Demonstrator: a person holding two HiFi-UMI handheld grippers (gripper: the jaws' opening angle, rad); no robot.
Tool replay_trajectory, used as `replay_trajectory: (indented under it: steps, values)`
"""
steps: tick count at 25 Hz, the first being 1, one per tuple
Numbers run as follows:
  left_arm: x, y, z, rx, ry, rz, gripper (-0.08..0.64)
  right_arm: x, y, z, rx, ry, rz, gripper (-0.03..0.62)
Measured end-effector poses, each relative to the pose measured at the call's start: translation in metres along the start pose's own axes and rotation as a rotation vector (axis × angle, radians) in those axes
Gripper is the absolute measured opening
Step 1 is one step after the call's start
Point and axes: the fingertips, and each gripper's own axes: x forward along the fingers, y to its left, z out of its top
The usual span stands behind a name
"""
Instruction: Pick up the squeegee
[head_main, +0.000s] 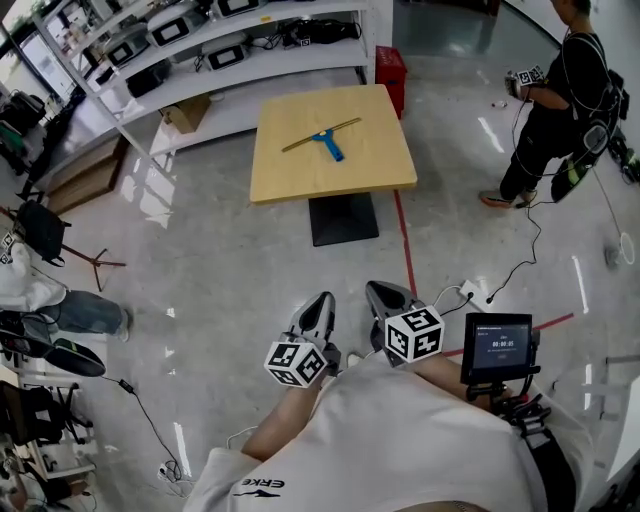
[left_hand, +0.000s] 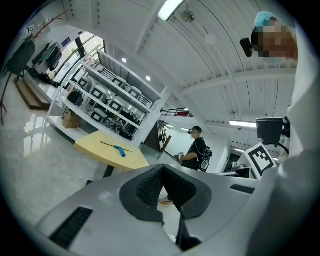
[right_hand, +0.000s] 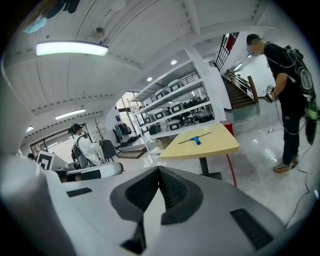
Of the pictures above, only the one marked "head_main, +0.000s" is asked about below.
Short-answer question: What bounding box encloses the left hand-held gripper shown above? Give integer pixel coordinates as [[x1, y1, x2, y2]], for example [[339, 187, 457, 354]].
[[263, 291, 342, 389]]

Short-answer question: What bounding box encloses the black chest monitor screen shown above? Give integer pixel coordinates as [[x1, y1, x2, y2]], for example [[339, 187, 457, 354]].
[[460, 312, 541, 386]]

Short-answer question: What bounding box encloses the brown cardboard box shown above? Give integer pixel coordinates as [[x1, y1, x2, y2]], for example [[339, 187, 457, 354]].
[[159, 94, 212, 135]]

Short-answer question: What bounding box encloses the black adapter power cable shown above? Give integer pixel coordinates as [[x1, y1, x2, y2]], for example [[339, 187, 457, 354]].
[[487, 199, 544, 305]]

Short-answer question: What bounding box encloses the white power strip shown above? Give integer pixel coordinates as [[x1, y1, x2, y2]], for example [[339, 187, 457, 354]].
[[458, 279, 494, 306]]

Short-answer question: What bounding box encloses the person's right forearm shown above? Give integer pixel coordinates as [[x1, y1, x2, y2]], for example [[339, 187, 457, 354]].
[[414, 352, 501, 406]]

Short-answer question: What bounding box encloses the black box device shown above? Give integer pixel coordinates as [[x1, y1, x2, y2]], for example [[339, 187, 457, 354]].
[[127, 62, 171, 99]]

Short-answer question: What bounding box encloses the person's white T-shirt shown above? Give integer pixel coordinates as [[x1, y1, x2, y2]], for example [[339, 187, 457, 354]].
[[183, 357, 596, 512]]

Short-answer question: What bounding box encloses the square wooden pedestal table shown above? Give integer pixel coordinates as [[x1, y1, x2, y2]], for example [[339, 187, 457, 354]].
[[248, 83, 419, 248]]

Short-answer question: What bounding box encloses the blue handled brass squeegee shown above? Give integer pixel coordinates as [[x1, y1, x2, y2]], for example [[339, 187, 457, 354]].
[[281, 117, 362, 164]]

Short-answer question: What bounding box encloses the black cable bundle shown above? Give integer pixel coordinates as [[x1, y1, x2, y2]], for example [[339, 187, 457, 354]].
[[279, 18, 362, 49]]

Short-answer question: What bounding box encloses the black monitor mount rig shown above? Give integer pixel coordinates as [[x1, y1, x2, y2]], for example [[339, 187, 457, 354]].
[[467, 382, 554, 451]]

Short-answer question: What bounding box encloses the long white cable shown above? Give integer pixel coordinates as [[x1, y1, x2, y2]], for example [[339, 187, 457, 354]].
[[432, 284, 466, 309]]

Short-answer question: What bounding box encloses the black office chair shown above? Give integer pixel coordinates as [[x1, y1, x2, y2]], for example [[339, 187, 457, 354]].
[[0, 382, 94, 449]]

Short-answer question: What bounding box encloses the black body strap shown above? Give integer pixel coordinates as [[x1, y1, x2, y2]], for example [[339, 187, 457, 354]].
[[529, 429, 584, 512]]

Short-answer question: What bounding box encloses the white metal shelving unit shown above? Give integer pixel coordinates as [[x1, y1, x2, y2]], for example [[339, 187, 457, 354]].
[[29, 0, 376, 156]]

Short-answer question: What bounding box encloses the white desk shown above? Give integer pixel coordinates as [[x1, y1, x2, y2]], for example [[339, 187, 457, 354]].
[[604, 369, 640, 484]]

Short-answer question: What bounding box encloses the small black adapter with cable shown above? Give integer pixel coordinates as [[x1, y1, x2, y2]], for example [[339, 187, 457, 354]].
[[102, 377, 184, 481]]

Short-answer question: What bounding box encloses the white badminton racket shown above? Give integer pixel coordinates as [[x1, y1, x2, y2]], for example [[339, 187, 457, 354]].
[[592, 169, 636, 266]]

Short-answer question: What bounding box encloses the person's left forearm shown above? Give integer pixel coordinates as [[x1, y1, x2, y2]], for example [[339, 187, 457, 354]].
[[241, 379, 326, 462]]

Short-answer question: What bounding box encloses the wooden tripod stand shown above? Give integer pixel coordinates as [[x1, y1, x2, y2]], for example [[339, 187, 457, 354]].
[[0, 204, 127, 293]]

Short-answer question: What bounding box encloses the low wooden platform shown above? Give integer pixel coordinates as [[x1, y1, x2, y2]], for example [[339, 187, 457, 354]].
[[45, 134, 129, 216]]

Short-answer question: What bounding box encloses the black backpack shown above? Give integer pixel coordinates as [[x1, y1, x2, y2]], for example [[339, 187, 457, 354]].
[[17, 199, 71, 266]]

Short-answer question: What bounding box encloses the red plastic crate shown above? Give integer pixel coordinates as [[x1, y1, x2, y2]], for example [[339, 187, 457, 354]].
[[374, 45, 409, 120]]

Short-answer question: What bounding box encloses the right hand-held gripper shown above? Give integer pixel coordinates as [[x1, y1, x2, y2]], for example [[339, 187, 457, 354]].
[[365, 280, 445, 369]]

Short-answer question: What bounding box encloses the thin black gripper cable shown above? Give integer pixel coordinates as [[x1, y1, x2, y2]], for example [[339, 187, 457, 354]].
[[439, 292, 474, 316]]

